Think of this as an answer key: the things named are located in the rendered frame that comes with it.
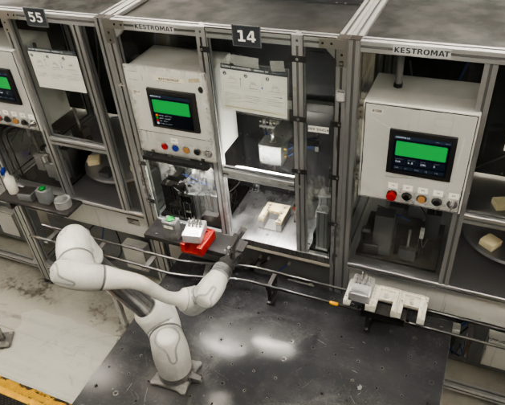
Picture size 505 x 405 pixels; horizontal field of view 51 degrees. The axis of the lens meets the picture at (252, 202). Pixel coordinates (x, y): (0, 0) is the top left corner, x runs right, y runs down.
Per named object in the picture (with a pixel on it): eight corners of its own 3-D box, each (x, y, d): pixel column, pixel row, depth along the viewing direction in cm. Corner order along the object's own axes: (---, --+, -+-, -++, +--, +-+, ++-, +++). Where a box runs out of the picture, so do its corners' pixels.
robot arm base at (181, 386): (192, 399, 234) (190, 392, 230) (149, 384, 241) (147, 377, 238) (210, 366, 247) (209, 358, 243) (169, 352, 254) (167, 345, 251)
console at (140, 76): (139, 153, 267) (118, 66, 238) (167, 124, 287) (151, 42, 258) (213, 166, 252) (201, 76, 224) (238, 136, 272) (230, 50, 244)
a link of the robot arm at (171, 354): (160, 387, 233) (151, 357, 220) (152, 354, 247) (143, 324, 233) (196, 374, 237) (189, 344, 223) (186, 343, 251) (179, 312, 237)
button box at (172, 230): (164, 238, 284) (160, 221, 277) (171, 229, 289) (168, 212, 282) (177, 241, 281) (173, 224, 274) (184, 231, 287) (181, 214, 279)
